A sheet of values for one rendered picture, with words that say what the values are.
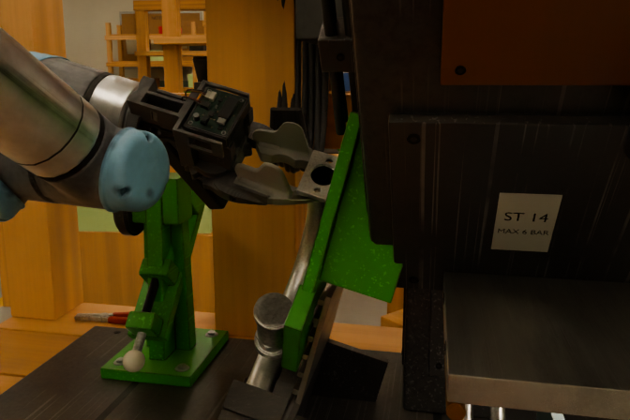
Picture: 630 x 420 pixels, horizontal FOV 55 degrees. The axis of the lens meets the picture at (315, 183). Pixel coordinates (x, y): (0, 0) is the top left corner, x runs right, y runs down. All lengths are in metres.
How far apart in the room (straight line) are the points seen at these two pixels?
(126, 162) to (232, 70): 0.44
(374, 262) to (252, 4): 0.50
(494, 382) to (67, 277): 0.92
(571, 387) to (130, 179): 0.37
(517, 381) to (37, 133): 0.38
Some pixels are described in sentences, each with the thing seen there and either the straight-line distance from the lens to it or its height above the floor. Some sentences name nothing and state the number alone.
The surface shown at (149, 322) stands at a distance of 0.82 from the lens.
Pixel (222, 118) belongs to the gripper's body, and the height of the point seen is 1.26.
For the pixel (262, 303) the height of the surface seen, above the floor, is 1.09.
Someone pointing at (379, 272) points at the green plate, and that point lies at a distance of 0.55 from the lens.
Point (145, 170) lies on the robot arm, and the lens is 0.55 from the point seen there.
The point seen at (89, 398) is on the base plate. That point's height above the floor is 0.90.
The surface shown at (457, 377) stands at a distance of 0.38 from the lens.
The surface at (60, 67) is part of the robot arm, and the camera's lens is 0.70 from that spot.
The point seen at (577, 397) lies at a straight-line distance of 0.39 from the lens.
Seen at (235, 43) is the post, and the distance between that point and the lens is 0.94.
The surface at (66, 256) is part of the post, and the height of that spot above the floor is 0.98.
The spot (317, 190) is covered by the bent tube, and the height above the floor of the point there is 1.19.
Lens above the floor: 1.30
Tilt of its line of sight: 10 degrees down
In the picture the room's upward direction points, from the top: straight up
